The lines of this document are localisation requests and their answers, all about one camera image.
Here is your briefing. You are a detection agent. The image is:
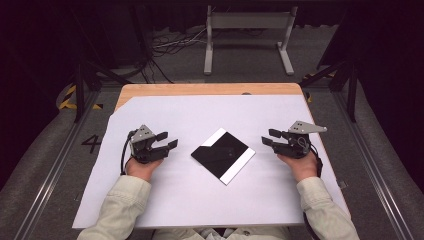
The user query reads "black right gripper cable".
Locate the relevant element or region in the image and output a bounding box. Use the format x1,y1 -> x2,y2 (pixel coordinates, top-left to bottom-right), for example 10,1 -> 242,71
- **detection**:
308,142 -> 324,179

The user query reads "person's beige jacket torso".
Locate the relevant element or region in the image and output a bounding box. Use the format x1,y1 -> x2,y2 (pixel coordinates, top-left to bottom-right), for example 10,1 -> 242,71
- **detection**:
151,226 -> 292,240

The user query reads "black metal stand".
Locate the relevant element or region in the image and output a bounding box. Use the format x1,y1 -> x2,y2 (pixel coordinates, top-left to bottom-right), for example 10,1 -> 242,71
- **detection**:
299,59 -> 360,124
68,6 -> 133,124

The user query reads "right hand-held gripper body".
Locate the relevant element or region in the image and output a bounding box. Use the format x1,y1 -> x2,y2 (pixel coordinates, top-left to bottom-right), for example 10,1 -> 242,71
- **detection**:
272,120 -> 329,160

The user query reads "black white-edged folding board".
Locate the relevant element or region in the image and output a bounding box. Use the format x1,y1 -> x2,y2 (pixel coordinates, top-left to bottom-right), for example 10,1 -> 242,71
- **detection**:
190,127 -> 257,187

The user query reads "white metal stand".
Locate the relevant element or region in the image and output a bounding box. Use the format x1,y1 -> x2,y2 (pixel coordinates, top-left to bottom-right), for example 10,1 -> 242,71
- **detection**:
203,4 -> 299,77

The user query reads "white paper sheet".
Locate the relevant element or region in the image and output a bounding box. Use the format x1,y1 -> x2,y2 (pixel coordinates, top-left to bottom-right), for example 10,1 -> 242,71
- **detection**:
71,94 -> 352,231

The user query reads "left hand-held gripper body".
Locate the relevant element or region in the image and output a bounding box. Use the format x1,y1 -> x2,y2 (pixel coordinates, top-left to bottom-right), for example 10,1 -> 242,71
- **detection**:
129,124 -> 171,165

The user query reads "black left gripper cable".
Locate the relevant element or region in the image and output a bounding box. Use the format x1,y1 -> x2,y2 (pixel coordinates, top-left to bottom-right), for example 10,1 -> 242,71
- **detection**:
119,129 -> 137,176

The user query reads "person's left hand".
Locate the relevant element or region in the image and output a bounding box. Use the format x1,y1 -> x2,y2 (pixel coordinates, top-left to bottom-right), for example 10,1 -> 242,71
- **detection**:
125,155 -> 165,183

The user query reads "wooden table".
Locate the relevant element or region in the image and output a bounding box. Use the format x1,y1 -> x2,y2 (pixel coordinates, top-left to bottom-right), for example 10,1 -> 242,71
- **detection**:
114,82 -> 338,183

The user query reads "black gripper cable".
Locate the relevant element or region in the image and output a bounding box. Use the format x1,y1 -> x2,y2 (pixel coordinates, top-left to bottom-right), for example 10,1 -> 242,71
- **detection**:
119,129 -> 137,176
308,142 -> 324,179

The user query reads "metal floor rail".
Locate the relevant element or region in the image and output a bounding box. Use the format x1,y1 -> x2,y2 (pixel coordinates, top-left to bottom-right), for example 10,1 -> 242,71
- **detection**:
332,90 -> 416,240
12,89 -> 102,240

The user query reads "bundle of floor cables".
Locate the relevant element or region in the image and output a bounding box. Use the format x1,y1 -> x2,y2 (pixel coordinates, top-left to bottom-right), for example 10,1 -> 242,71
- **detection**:
109,26 -> 214,85

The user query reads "person's right hand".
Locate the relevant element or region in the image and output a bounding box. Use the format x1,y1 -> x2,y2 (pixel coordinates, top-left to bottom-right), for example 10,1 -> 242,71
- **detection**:
276,150 -> 320,183

